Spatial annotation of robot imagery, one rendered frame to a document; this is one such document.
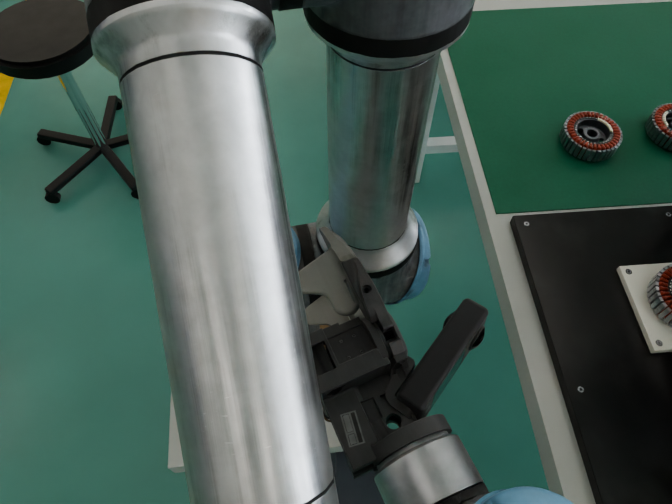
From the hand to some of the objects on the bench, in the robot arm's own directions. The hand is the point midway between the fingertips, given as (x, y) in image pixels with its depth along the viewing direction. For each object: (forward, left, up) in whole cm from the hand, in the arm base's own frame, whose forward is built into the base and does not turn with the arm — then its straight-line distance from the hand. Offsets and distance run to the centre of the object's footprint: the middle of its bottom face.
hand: (336, 252), depth 53 cm
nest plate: (+55, +11, -33) cm, 65 cm away
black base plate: (+58, -1, -35) cm, 67 cm away
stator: (+55, +11, -32) cm, 64 cm away
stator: (+50, +49, -35) cm, 78 cm away
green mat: (+72, +66, -35) cm, 104 cm away
